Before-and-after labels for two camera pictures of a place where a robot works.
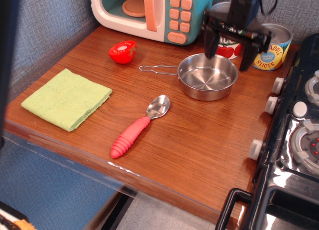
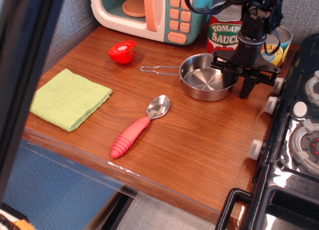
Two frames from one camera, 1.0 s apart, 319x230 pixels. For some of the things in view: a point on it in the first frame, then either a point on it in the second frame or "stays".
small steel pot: (201, 78) stays
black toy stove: (285, 186) stays
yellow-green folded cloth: (67, 101) stays
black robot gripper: (242, 20) → (247, 60)
